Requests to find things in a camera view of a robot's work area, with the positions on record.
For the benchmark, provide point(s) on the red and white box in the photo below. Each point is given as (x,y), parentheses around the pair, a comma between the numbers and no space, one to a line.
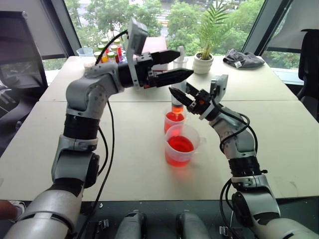
(155,44)

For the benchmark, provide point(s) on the white plant pot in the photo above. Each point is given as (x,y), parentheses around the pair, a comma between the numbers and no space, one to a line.
(202,66)

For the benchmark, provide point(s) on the small metal table clamp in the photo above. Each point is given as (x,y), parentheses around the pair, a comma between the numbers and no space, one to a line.
(102,225)
(224,230)

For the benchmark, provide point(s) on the large clear cup red liquid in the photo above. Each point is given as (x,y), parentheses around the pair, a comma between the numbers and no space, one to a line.
(179,149)

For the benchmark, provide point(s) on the black mesh office chair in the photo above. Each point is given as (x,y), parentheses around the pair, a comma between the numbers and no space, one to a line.
(17,49)

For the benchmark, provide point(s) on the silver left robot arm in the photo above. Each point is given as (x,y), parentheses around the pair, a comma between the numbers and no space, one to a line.
(82,94)

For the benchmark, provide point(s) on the clear plastic syringe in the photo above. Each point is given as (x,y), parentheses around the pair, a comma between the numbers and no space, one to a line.
(177,104)

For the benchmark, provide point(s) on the clear empty measuring cup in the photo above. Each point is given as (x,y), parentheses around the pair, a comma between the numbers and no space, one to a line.
(84,56)

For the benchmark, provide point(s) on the dark rounded gray shape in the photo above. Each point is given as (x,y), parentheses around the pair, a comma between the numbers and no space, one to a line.
(132,225)
(192,225)

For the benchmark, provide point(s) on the crumpled gray cloth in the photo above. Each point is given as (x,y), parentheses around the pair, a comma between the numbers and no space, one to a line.
(243,59)

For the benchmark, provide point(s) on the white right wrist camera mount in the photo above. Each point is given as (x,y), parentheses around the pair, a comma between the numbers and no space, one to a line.
(220,85)

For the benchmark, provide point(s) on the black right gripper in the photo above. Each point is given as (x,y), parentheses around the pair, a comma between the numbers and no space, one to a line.
(203,104)

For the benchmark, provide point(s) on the small clear cup red liquid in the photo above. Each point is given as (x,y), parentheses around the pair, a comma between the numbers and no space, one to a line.
(172,120)

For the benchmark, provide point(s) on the green palm plant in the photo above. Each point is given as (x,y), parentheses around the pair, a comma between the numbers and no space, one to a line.
(214,25)

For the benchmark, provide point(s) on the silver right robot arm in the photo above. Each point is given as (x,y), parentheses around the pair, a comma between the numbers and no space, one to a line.
(249,154)

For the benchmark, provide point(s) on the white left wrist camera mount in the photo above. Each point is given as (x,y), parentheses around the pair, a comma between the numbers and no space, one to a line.
(135,35)

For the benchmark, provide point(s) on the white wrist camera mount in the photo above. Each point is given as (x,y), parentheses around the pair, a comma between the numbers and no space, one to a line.
(220,85)
(135,35)

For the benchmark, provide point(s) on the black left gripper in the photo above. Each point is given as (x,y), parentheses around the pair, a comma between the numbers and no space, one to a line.
(144,74)

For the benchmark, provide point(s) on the red liquid bottle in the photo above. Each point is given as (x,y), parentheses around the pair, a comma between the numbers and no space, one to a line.
(119,52)

